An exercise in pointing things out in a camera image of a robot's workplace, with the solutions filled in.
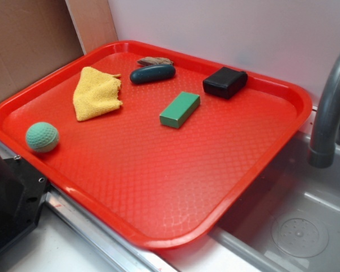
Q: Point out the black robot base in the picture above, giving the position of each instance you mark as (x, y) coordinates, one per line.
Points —
(22, 193)

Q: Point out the green rectangular block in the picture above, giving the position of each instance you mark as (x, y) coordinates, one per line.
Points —
(178, 111)

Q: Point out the black rectangular block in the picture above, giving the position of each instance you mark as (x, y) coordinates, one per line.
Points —
(225, 82)

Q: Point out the red plastic tray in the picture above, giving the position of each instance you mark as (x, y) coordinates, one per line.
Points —
(157, 186)

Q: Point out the dark teal oblong object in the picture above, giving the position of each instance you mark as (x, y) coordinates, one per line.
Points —
(152, 73)

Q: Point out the brown wood piece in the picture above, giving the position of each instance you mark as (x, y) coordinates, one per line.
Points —
(148, 61)

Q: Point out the yellow folded cloth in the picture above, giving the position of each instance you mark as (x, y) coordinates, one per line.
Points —
(96, 94)

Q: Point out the light green dimpled ball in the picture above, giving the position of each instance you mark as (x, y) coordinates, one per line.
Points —
(42, 137)

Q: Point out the grey curved faucet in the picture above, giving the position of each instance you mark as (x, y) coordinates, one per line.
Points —
(326, 128)

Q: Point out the grey plastic sink basin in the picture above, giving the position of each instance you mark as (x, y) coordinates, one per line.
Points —
(287, 220)

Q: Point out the brown cardboard panel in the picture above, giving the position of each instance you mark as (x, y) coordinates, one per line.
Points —
(39, 37)

